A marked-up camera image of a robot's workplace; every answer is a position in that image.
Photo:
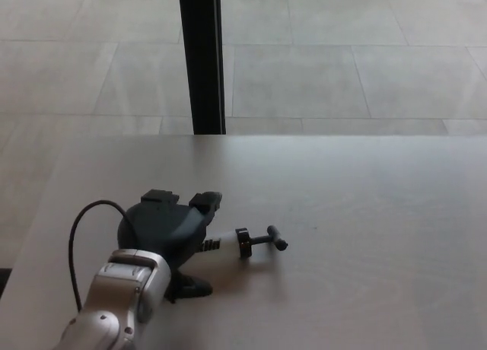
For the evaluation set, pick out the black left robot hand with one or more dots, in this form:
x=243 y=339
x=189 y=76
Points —
x=163 y=228

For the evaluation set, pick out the white Franklin air pump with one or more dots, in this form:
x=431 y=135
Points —
x=228 y=241

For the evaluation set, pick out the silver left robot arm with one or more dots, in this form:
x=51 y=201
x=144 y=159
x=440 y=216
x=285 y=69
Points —
x=121 y=293

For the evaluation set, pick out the black vertical post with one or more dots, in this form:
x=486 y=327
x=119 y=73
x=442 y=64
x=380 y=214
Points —
x=203 y=61

